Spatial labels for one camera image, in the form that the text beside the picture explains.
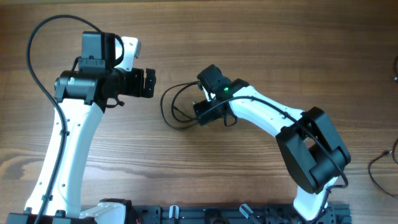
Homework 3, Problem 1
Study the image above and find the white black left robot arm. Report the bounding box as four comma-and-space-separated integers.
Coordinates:
7, 32, 156, 223

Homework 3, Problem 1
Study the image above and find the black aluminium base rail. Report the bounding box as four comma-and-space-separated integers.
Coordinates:
133, 203, 352, 224

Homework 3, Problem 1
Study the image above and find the black USB cable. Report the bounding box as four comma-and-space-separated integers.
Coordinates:
160, 80, 201, 131
367, 55, 398, 200

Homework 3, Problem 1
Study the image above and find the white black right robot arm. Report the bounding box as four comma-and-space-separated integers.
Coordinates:
193, 65, 351, 223

